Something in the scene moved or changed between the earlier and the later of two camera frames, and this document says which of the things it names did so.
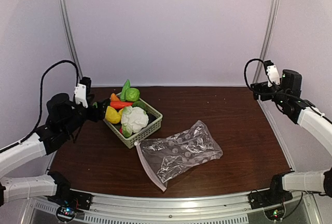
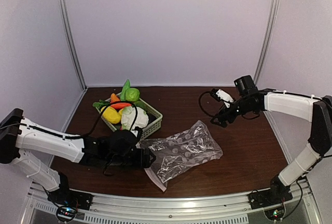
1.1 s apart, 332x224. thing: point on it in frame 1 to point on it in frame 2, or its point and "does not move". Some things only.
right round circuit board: (276, 213) does not move
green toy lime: (132, 94) does not move
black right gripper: (256, 91) to (231, 118)
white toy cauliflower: (133, 119) does not move
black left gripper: (100, 112) to (142, 160)
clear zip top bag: (163, 159) does not move
